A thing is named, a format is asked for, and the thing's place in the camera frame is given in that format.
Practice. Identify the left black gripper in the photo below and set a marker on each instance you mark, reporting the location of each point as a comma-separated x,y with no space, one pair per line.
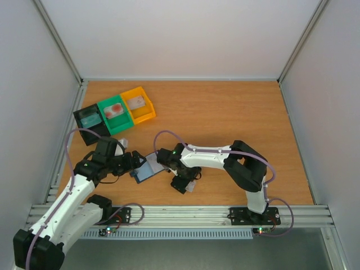
130,166

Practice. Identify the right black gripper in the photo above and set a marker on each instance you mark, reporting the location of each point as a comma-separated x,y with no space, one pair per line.
163,156

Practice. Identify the blue card holder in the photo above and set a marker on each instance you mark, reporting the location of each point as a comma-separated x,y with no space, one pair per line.
143,173

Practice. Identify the white blossom credit card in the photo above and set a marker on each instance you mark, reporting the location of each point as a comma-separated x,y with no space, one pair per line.
190,187

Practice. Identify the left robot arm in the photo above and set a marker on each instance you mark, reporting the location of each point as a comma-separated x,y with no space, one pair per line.
46,243

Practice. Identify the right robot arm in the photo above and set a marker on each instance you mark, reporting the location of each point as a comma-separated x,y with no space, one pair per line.
246,167

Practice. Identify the red white card in bin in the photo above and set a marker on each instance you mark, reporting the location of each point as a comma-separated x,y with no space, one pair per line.
113,110

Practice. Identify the card in yellow bin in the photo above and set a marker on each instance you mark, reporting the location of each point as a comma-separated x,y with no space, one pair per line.
136,102

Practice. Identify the teal card in black bin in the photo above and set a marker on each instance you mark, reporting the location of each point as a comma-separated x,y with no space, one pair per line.
90,121

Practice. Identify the green plastic bin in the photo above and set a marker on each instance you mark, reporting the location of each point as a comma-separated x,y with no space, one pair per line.
119,123

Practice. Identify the yellow plastic bin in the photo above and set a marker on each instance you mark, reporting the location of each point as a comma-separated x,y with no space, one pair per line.
142,114

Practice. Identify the black plastic bin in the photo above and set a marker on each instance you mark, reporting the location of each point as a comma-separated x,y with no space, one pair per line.
100,129

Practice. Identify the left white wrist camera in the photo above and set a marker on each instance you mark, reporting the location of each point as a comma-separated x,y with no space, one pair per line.
121,147

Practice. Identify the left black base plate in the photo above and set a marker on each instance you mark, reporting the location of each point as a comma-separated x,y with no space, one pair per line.
122,216

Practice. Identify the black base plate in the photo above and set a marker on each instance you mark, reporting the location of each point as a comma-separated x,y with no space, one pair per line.
122,216
240,216

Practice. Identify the grey slotted cable duct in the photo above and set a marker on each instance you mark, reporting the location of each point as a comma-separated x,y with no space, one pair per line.
132,234

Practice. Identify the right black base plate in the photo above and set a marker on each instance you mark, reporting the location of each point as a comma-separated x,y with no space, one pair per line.
240,216

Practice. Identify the aluminium front rail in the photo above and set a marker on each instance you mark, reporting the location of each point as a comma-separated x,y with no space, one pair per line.
216,216

